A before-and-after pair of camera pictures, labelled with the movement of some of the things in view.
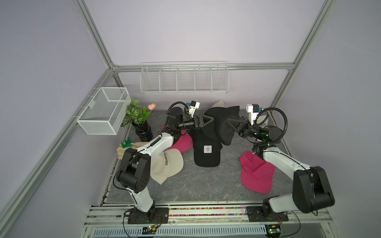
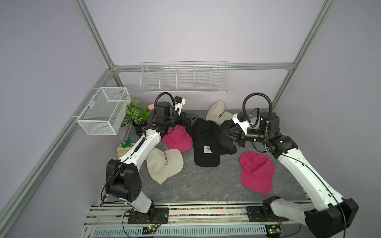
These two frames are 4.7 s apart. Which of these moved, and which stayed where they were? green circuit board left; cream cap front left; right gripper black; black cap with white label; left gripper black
Moved: left gripper black
Stayed: right gripper black; black cap with white label; cream cap front left; green circuit board left
